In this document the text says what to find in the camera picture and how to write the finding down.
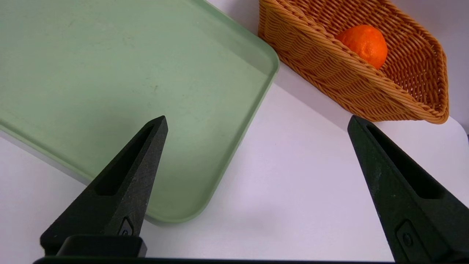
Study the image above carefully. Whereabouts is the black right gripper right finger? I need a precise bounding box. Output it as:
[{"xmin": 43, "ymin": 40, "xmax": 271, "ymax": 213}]
[{"xmin": 347, "ymin": 115, "xmax": 469, "ymax": 261}]

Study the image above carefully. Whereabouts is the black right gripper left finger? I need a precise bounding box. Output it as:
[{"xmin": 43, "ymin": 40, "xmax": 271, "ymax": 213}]
[{"xmin": 40, "ymin": 115, "xmax": 169, "ymax": 256}]

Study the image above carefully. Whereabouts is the orange fruit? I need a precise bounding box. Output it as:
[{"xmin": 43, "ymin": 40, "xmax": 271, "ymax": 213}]
[{"xmin": 335, "ymin": 25, "xmax": 388, "ymax": 70}]

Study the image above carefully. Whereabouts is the orange wicker basket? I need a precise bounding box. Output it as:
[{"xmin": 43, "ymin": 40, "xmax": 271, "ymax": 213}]
[{"xmin": 258, "ymin": 0, "xmax": 450, "ymax": 124}]

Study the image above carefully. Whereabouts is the light green plastic tray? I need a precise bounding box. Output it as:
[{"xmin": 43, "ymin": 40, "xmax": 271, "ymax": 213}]
[{"xmin": 0, "ymin": 0, "xmax": 280, "ymax": 224}]

